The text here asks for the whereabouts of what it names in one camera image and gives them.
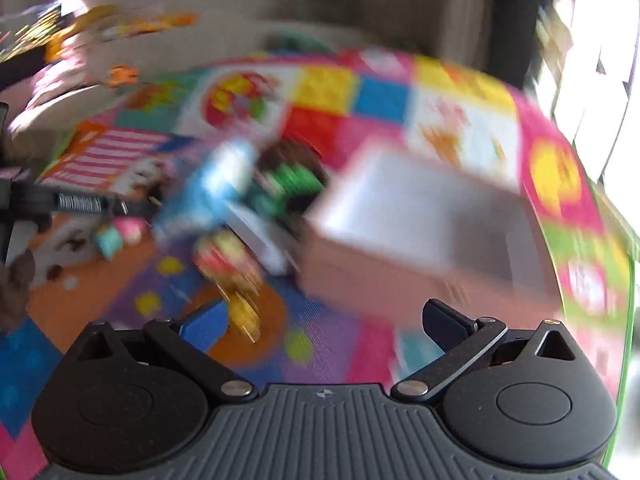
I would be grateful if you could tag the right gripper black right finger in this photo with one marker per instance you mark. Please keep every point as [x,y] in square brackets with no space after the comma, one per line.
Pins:
[445,325]

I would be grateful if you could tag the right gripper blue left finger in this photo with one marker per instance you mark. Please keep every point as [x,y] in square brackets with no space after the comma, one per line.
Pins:
[203,327]

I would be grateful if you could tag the small red yellow figurine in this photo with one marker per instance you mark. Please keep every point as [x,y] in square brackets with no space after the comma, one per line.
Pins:
[225,260]

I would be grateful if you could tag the pink lace cloth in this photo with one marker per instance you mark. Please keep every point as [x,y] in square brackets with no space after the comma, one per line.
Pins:
[111,238]

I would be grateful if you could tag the grey card reader device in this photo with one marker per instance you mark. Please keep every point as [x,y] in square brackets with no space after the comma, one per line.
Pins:
[275,248]

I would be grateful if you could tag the blue tissue pack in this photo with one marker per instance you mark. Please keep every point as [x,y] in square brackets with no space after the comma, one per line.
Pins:
[207,178]

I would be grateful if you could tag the crochet doll with green dress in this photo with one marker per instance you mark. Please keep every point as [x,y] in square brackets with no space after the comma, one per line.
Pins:
[287,178]

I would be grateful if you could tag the pink cardboard box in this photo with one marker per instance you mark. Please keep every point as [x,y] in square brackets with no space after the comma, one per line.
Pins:
[393,230]

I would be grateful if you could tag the orange plush toy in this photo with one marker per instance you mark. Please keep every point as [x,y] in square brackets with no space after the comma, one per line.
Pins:
[122,74]

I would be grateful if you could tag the beige sofa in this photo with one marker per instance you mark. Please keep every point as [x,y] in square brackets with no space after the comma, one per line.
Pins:
[64,90]

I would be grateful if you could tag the colourful cartoon play mat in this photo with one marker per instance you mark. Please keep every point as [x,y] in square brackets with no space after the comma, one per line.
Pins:
[98,384]

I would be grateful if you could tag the green cloth on sofa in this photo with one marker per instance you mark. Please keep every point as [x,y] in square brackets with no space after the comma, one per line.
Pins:
[287,42]

